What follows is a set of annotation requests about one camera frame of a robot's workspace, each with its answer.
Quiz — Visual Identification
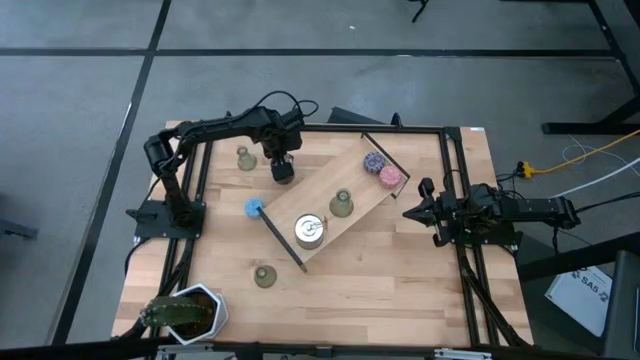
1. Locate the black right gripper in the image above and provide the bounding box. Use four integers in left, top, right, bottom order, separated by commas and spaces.
402, 178, 461, 249

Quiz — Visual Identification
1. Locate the dark bronze candle tin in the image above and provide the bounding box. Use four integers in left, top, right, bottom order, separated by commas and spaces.
270, 153, 297, 187

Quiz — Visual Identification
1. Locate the green ribbed glass candle holder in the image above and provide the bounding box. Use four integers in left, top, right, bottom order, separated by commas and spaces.
253, 264, 279, 290
236, 144, 258, 173
329, 187, 355, 219

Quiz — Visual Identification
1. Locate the pink patterned round tin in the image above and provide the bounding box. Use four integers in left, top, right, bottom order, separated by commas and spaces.
378, 165, 404, 190

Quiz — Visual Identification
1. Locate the silver candle tin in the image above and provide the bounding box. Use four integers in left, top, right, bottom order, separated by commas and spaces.
293, 213, 326, 251

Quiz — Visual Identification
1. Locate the blue red patterned round tin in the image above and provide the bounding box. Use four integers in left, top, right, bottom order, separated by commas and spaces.
362, 151, 387, 175

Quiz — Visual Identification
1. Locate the small blue round candle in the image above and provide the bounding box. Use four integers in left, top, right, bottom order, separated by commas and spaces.
244, 197, 266, 220

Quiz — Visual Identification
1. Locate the black flat panel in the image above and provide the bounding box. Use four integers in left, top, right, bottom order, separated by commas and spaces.
327, 106, 394, 126

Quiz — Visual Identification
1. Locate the white hexagonal plant pot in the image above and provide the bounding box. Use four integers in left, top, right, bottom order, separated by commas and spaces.
164, 282, 230, 347

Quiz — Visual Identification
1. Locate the black desk leg bar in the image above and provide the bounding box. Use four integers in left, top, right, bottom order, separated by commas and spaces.
517, 232, 640, 281

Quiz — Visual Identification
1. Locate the green cactus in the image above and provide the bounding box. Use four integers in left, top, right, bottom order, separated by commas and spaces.
139, 294, 215, 330

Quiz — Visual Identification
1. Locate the white printed cardboard box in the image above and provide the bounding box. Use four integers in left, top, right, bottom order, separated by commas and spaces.
544, 265, 614, 337

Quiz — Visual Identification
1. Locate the black tripod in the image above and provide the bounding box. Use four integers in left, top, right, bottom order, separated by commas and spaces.
408, 0, 431, 24

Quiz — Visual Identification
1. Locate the grey chair base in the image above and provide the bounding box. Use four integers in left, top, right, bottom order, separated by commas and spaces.
0, 217, 40, 241

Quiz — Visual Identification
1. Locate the wooden shelf riser black frame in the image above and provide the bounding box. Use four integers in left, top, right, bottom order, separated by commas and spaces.
255, 131, 412, 274

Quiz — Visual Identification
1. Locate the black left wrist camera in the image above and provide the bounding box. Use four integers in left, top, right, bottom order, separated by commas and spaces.
280, 110, 306, 134

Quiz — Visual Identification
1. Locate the black aluminium table frame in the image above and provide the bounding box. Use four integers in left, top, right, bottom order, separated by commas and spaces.
127, 110, 531, 349

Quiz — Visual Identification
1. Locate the silver metal bracket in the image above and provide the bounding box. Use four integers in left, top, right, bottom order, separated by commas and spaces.
433, 348, 494, 360

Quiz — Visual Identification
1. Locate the black desk frame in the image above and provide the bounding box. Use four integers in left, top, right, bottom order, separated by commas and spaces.
499, 0, 640, 136

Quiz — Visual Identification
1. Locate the yellow power cable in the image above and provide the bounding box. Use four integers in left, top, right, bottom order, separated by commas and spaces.
517, 128, 640, 180

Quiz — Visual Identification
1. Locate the white cable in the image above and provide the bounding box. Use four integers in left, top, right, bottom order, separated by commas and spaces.
549, 134, 640, 199

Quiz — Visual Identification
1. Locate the black floor cable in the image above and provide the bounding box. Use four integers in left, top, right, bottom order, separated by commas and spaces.
579, 192, 640, 214

